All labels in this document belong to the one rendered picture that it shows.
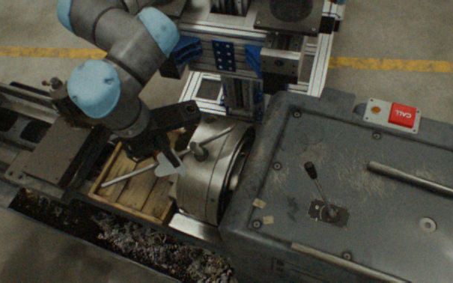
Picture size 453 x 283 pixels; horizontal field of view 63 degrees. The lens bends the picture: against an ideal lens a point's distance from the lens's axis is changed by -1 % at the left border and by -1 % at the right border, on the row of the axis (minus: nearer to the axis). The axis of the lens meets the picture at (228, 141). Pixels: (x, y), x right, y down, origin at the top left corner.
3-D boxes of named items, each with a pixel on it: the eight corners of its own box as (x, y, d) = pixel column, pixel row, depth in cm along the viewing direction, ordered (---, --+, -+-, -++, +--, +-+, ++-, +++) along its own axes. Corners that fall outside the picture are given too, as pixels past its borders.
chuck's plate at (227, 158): (260, 143, 129) (249, 108, 99) (229, 230, 122) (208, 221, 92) (250, 140, 130) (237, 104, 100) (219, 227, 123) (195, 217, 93)
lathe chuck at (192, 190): (250, 140, 130) (237, 104, 100) (219, 227, 123) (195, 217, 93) (226, 132, 132) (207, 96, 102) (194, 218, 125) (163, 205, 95)
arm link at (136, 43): (122, -11, 60) (79, 41, 58) (174, 14, 56) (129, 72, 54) (143, 19, 67) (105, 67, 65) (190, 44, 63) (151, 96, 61)
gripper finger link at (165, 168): (165, 184, 83) (144, 155, 78) (189, 173, 83) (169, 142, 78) (166, 193, 81) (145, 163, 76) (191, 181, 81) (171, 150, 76)
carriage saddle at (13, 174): (131, 105, 154) (126, 96, 149) (70, 206, 134) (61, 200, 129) (72, 87, 162) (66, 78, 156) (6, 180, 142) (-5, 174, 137)
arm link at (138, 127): (133, 82, 64) (149, 121, 62) (143, 93, 69) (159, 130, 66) (94, 102, 65) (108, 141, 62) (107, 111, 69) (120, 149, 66)
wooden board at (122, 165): (206, 141, 142) (204, 135, 139) (164, 227, 127) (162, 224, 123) (138, 120, 150) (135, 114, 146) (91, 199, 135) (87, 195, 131)
